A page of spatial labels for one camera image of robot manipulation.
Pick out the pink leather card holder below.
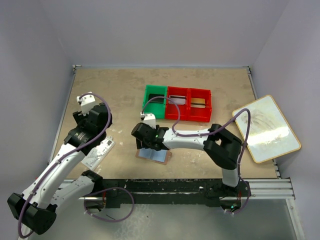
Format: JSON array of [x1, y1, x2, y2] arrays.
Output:
[[135, 148, 172, 165]]

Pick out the silver magnetic stripe cards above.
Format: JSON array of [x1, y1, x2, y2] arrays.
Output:
[[169, 95, 187, 105]]

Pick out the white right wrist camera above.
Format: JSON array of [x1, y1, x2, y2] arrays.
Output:
[[140, 112, 156, 129]]

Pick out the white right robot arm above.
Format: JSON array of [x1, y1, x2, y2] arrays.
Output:
[[131, 122, 244, 196]]

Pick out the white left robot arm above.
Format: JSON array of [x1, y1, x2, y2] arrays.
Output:
[[7, 103, 112, 239]]

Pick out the black VIP cards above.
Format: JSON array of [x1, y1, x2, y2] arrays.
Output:
[[148, 93, 164, 104]]

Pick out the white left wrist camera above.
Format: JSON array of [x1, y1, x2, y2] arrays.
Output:
[[76, 94, 97, 116]]

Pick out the gold magnetic stripe cards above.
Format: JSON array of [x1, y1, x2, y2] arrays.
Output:
[[190, 97, 206, 109]]

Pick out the red plastic bin middle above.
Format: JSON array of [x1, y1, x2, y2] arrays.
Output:
[[164, 86, 190, 121]]

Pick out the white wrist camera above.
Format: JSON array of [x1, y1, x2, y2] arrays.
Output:
[[76, 94, 97, 116], [140, 112, 156, 129]]

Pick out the red plastic bin right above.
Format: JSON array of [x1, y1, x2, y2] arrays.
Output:
[[187, 88, 212, 123]]

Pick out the red plastic bin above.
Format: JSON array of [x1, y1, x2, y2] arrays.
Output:
[[164, 86, 190, 121], [187, 88, 212, 123]]

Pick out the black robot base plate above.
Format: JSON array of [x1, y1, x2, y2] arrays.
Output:
[[73, 169, 251, 210]]

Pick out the green plastic bin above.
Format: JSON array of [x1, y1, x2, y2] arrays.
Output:
[[142, 85, 168, 119]]

